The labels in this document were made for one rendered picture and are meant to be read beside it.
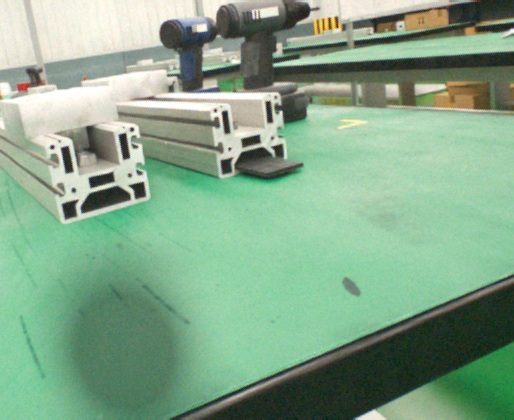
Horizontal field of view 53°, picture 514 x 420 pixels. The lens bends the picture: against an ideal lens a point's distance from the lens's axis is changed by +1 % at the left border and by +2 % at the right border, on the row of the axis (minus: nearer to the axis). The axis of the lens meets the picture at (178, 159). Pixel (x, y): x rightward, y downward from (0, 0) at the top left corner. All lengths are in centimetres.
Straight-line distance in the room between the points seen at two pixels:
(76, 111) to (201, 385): 40
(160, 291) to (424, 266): 17
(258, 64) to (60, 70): 1158
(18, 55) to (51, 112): 1176
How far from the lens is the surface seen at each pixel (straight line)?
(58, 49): 1245
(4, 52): 1235
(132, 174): 55
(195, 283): 35
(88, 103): 60
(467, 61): 193
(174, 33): 105
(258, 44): 91
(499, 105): 434
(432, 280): 34
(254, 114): 64
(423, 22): 533
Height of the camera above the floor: 93
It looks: 12 degrees down
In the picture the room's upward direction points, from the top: 9 degrees counter-clockwise
